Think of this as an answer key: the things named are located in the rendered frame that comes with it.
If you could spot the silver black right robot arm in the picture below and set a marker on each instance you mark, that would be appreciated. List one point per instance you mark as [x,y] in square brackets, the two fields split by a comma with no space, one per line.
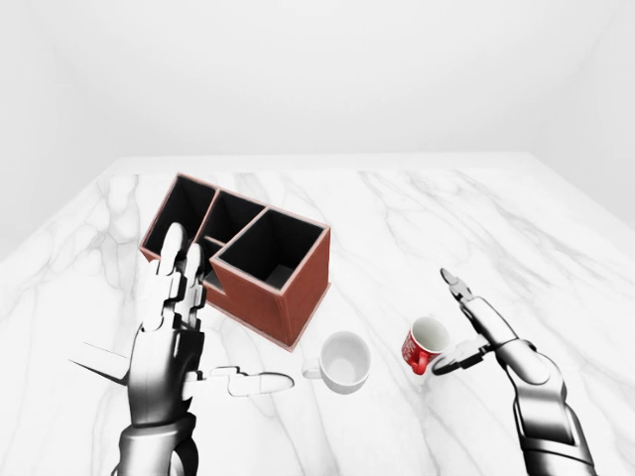
[553,436]

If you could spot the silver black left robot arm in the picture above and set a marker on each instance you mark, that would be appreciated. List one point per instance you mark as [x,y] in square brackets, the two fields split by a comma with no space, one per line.
[154,448]

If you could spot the red-brown desk caddy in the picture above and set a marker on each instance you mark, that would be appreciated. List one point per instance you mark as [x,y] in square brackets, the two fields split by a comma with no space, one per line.
[258,263]

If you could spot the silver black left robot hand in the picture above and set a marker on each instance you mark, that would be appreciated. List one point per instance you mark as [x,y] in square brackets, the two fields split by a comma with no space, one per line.
[156,369]

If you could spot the red mug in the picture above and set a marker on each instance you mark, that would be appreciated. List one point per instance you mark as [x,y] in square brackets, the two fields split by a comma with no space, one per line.
[424,344]

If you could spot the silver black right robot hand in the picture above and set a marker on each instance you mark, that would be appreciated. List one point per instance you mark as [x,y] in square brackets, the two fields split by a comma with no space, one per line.
[516,357]

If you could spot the white mug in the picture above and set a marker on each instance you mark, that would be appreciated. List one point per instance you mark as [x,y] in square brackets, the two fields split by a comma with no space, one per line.
[344,363]

